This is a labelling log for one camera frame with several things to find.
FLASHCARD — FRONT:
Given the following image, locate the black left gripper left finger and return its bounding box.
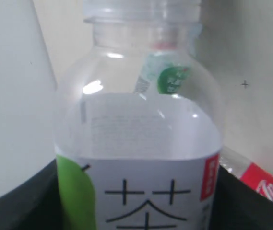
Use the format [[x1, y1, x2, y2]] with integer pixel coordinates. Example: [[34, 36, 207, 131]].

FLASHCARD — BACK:
[[0, 161, 62, 230]]

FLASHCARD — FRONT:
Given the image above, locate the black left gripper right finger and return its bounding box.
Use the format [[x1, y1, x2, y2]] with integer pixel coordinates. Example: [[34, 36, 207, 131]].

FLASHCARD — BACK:
[[209, 166, 273, 230]]

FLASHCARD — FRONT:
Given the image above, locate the clear tea bottle white label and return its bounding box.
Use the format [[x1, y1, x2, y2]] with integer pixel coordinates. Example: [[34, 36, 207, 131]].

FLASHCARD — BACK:
[[54, 0, 223, 230]]

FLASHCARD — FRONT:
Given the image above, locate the clear cola bottle red label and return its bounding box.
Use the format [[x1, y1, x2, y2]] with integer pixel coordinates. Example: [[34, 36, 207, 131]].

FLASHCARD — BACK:
[[220, 147, 273, 202]]

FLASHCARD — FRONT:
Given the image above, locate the white bottle green label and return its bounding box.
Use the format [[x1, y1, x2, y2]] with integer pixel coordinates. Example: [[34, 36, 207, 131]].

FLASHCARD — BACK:
[[134, 51, 191, 95]]

